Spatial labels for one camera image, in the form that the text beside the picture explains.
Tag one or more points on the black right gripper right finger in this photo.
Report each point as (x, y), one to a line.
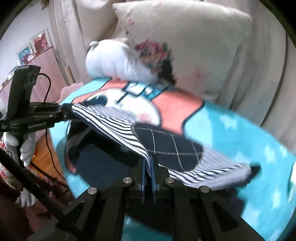
(195, 213)

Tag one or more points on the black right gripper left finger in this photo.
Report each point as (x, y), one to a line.
(105, 219)

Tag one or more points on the navy striped frog pants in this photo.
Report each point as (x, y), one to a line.
(104, 143)

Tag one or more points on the white gloved hand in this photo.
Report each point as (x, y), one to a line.
(27, 148)

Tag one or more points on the blue framed picture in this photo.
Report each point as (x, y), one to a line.
(25, 55)

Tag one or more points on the red framed picture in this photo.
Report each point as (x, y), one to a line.
(40, 42)

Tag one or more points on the turquoise cartoon fleece blanket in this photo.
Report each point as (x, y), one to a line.
(269, 200)

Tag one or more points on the white plush pillow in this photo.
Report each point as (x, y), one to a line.
(113, 58)

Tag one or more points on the beige curtain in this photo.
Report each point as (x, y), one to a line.
(260, 85)

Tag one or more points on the cream floral cushion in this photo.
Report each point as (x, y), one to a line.
(192, 42)

